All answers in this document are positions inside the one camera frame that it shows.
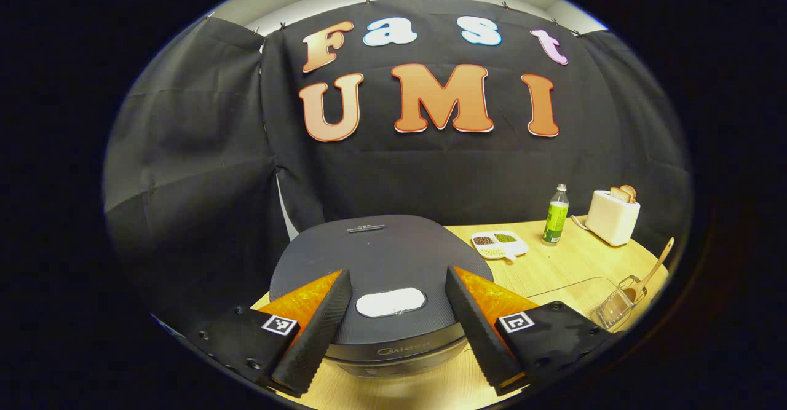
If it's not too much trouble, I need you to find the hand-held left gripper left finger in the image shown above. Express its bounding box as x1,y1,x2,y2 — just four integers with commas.
184,269,354,398

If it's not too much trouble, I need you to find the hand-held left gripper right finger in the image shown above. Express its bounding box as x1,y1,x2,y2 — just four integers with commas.
444,266,617,397

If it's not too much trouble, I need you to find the black rice cooker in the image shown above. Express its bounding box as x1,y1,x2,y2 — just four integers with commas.
269,215,494,380

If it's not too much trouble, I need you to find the clear chopstick holder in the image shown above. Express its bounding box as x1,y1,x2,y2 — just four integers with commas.
590,275,646,331

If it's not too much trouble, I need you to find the wooden spoon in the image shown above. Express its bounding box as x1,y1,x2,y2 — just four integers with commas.
620,237,675,305

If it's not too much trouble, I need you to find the white divided bean tray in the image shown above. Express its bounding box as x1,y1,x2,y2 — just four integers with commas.
470,231,529,262

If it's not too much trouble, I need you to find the green drink bottle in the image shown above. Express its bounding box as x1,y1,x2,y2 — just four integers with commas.
542,183,570,246

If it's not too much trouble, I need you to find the white toaster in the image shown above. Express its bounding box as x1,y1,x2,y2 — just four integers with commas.
585,189,641,247

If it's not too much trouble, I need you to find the black backdrop cloth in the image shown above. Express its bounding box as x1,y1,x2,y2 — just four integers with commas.
103,0,692,337

